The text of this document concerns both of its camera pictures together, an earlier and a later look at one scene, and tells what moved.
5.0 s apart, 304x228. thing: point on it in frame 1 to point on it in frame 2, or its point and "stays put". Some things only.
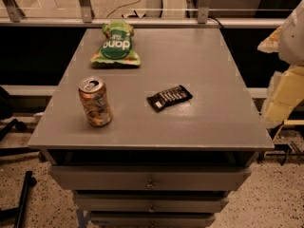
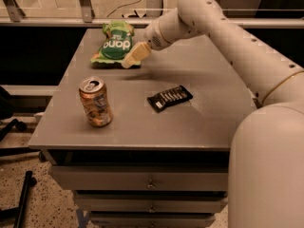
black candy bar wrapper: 167,97 stays put
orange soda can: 93,93 stays put
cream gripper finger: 286,90 to 142,50
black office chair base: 6,113 stays put
